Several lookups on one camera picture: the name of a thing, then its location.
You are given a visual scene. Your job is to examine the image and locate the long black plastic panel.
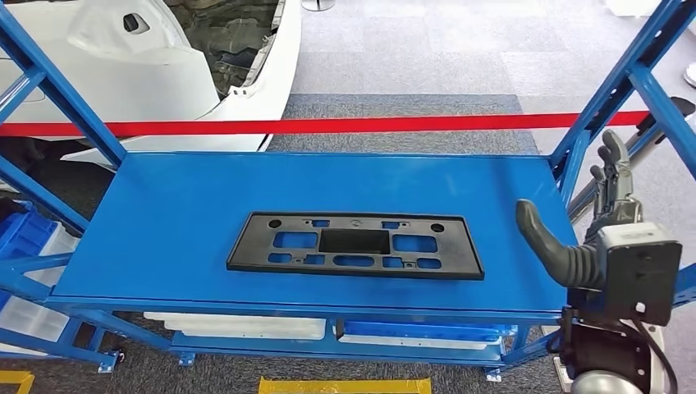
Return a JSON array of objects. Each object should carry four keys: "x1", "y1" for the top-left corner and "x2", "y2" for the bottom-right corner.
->
[{"x1": 227, "y1": 212, "x2": 485, "y2": 282}]

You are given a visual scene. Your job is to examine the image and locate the white car body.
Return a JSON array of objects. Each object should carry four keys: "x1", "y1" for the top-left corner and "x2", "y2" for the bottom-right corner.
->
[{"x1": 0, "y1": 0, "x2": 303, "y2": 164}]

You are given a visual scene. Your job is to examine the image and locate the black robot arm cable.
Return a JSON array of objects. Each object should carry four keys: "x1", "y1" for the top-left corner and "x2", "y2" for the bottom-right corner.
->
[{"x1": 625, "y1": 318, "x2": 679, "y2": 394}]

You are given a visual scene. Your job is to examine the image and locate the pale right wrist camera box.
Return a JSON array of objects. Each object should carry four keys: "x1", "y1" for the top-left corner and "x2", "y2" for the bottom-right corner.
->
[{"x1": 597, "y1": 222, "x2": 680, "y2": 262}]

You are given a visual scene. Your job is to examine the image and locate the red barrier belt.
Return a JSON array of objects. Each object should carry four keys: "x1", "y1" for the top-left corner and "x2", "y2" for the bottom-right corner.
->
[{"x1": 0, "y1": 111, "x2": 652, "y2": 139}]

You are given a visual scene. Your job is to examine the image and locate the white display platform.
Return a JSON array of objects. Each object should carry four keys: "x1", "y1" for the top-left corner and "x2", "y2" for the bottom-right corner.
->
[{"x1": 605, "y1": 0, "x2": 666, "y2": 17}]

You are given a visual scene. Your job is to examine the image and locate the blue metal shelf rack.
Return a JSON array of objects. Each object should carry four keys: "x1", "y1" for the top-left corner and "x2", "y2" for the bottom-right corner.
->
[{"x1": 0, "y1": 0, "x2": 696, "y2": 382}]

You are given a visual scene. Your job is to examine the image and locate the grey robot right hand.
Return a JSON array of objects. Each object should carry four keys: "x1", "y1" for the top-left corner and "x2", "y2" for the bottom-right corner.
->
[{"x1": 515, "y1": 129, "x2": 645, "y2": 291}]

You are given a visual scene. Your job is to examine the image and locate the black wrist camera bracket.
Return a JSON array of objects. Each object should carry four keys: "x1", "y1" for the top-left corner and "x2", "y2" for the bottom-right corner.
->
[{"x1": 603, "y1": 239, "x2": 684, "y2": 328}]

